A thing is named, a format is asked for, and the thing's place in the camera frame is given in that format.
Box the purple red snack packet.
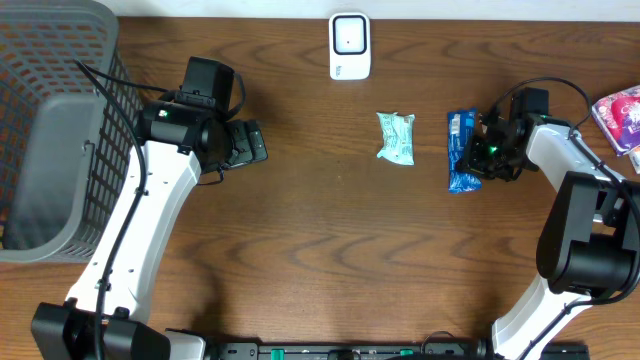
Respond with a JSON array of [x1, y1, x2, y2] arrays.
[[592, 86, 639, 156]]

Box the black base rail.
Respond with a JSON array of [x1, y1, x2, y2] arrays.
[[214, 341, 591, 360]]

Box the mint green snack packet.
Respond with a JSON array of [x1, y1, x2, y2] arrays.
[[377, 112, 415, 166]]

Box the orange snack packet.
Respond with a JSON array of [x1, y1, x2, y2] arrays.
[[628, 147, 640, 174]]

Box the grey plastic mesh basket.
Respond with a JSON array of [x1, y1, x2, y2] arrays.
[[1, 1, 142, 263]]

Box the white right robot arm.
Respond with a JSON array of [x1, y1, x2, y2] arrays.
[[455, 79, 639, 360]]

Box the blue Oreo cookie packet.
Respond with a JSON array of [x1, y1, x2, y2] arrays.
[[448, 108, 482, 194]]

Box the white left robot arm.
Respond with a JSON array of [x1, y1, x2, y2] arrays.
[[31, 100, 268, 359]]

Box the white barcode scanner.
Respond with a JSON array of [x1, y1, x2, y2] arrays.
[[328, 12, 372, 81]]

